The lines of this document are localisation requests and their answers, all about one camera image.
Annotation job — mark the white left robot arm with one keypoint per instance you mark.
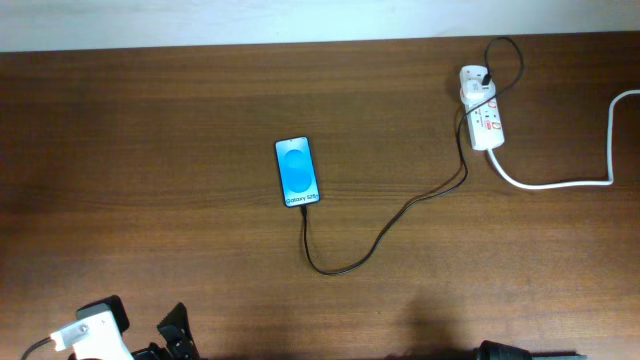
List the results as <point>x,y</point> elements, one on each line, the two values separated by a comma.
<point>153,351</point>

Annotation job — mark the blue Samsung Galaxy smartphone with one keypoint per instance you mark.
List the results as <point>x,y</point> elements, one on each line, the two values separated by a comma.
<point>297,172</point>

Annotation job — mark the white power strip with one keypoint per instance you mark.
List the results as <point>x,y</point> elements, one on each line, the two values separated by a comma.
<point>484,122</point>

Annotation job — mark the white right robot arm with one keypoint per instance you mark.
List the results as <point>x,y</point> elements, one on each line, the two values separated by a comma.
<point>489,350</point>

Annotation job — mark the white charger adapter plug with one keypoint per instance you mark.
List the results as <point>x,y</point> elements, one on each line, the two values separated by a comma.
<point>474,92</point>

